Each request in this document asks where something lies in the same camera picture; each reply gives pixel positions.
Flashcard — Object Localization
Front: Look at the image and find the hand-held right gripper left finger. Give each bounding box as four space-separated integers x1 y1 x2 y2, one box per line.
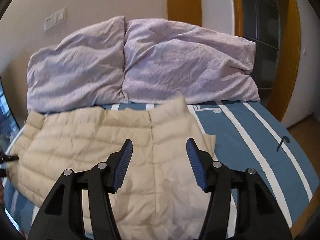
28 139 133 240

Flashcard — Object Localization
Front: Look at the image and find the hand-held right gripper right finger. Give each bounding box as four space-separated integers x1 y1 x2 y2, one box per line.
186 137 293 240

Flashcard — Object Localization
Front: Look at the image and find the beige quilted down jacket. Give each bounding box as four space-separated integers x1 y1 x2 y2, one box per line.
5 96 217 240

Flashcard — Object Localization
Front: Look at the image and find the flat screen television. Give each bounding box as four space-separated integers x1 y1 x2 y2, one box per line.
0 84 18 155

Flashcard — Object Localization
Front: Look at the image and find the bed with blue striped sheet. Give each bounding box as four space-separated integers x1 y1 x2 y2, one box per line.
5 100 313 240

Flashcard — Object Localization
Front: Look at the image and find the lilac floral pillow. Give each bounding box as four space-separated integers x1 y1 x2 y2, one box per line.
121 19 260 104
26 16 126 113

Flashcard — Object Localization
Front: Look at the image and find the dark glass panel door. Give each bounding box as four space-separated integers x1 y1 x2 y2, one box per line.
239 0 281 90

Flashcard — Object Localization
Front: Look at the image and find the wooden trim strip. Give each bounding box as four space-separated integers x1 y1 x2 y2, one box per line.
165 0 202 27

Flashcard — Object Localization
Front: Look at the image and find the white wall socket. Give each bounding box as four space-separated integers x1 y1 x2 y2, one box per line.
44 15 56 32

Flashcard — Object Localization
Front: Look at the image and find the wooden door frame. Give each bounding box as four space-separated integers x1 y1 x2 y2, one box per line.
230 0 302 122

